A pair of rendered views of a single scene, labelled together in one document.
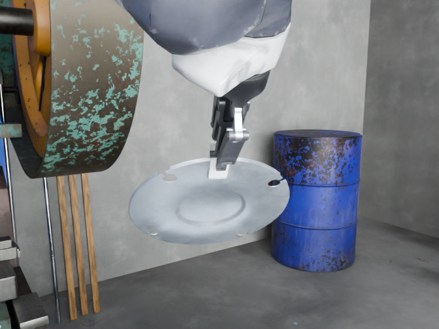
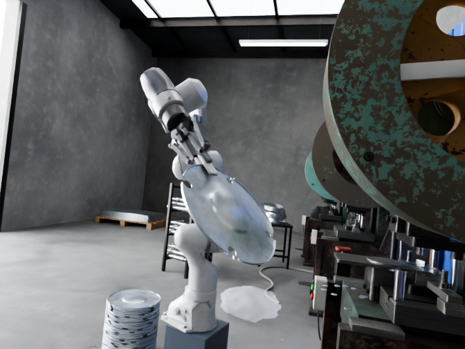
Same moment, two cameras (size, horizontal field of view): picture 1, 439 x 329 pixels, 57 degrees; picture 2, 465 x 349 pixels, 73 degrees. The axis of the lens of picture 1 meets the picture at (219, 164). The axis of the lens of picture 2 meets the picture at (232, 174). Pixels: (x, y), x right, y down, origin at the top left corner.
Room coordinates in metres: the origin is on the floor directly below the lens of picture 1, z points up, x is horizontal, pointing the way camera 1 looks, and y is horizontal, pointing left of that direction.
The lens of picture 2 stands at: (1.26, -0.51, 1.01)
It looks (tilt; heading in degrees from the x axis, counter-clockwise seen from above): 2 degrees up; 137
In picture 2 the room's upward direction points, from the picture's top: 6 degrees clockwise
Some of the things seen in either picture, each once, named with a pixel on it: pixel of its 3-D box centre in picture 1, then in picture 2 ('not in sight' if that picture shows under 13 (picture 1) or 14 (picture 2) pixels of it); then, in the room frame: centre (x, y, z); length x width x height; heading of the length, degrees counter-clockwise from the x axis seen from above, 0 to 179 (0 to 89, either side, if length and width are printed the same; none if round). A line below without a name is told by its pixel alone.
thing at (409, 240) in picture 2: not in sight; (427, 244); (0.93, 0.77, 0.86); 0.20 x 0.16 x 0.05; 124
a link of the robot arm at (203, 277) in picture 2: not in sight; (196, 255); (0.28, 0.26, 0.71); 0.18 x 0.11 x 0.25; 65
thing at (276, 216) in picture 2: not in sight; (274, 233); (-1.39, 2.85, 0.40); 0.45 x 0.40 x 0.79; 136
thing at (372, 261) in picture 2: not in sight; (369, 277); (0.78, 0.67, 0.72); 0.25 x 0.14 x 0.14; 34
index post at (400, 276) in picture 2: not in sight; (399, 283); (0.92, 0.55, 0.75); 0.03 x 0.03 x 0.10; 34
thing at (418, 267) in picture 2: not in sight; (422, 273); (0.93, 0.77, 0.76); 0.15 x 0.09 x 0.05; 124
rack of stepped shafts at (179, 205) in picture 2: not in sight; (190, 228); (-1.58, 1.61, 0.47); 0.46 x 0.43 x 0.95; 14
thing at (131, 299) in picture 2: not in sight; (134, 298); (-0.39, 0.38, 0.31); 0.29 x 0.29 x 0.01
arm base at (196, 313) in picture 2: not in sight; (192, 302); (0.26, 0.28, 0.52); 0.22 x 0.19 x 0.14; 18
